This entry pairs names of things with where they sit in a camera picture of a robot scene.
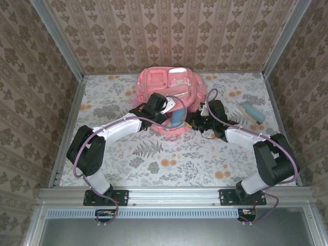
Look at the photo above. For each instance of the blue and beige pencil case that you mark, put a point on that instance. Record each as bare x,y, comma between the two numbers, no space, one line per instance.
252,112

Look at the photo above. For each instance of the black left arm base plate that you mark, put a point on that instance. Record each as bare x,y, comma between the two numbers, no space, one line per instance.
123,197

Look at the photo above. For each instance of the pink student backpack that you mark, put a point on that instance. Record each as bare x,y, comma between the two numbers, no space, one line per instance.
164,82

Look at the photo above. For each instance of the aluminium right frame post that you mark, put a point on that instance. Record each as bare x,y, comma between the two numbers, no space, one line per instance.
284,38

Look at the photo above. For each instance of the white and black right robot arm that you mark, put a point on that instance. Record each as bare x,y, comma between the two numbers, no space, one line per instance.
243,135

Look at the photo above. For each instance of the aluminium frame post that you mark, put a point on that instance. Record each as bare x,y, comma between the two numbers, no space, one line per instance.
59,38
284,38

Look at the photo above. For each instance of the blue glasses case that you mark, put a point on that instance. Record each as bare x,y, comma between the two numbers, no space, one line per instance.
178,118

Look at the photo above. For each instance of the aluminium left frame post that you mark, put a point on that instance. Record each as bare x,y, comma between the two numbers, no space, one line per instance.
59,38

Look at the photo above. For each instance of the floral table cloth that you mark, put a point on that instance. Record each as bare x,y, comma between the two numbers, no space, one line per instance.
179,166

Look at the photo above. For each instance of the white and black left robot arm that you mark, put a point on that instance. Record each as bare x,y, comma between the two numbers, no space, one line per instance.
118,128

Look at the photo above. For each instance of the aluminium table edge rail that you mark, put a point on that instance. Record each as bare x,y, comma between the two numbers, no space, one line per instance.
174,196

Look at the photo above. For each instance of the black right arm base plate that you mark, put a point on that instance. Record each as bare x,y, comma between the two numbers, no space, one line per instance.
226,197

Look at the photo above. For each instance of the grey metal sheet panel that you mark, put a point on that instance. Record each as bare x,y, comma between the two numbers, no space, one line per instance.
174,233

